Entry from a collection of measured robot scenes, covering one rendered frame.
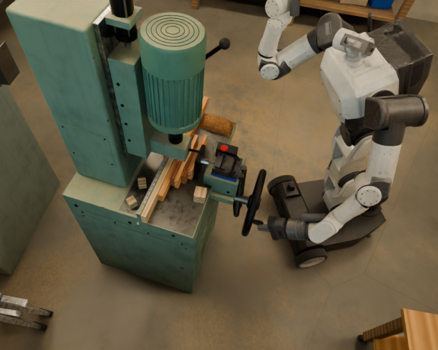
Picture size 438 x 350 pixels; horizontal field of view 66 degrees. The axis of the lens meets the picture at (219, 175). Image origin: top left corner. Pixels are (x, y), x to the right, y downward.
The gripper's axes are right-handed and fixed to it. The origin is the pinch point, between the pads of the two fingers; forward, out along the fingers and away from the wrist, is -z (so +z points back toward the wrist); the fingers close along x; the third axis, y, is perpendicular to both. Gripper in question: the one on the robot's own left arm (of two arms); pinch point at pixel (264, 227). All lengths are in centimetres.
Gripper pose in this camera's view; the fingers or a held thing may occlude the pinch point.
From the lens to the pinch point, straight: 148.6
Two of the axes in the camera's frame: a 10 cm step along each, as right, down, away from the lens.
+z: 8.7, -0.4, -4.9
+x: -3.3, -7.8, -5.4
